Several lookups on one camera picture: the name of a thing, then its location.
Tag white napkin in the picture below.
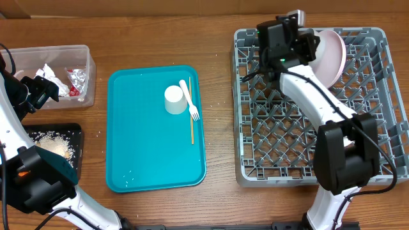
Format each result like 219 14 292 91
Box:
36 64 70 97

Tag red sauce packet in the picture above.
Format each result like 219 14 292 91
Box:
69 85 81 96

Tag white round plate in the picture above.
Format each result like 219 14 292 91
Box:
313 30 346 88

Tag aluminium foil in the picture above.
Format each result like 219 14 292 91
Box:
66 69 86 94

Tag orange carrot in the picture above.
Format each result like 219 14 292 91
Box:
18 171 29 177

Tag grey bowl with rice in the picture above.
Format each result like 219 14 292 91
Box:
309 31 326 68

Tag white bowl with peanuts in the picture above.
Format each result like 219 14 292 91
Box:
343 136 355 148

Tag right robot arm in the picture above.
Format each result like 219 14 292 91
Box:
257 10 380 229

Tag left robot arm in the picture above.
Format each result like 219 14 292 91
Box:
1 60 133 229

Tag food waste pile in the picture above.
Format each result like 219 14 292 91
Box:
29 131 74 166

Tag grey dishwasher rack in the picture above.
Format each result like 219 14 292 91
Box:
231 27 408 187

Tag clear plastic bin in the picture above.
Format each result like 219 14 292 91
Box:
1 45 96 110

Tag black plastic bin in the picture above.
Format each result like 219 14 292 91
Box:
23 123 84 180

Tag wooden chopstick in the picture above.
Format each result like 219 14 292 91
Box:
189 77 194 145

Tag white plastic fork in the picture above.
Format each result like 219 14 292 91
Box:
179 80 200 121

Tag white paper cup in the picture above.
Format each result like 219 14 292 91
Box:
164 85 187 115

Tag teal plastic tray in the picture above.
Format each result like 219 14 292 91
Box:
105 65 206 193

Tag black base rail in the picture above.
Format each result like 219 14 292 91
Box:
127 220 362 230

